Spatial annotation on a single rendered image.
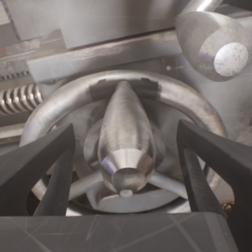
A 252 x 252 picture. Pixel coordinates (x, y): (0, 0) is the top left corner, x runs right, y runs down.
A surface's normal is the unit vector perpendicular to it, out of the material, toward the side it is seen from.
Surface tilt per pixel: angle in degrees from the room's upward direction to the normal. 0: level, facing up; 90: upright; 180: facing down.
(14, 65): 90
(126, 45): 90
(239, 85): 90
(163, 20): 90
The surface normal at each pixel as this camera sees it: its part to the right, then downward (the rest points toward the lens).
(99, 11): 0.03, 0.57
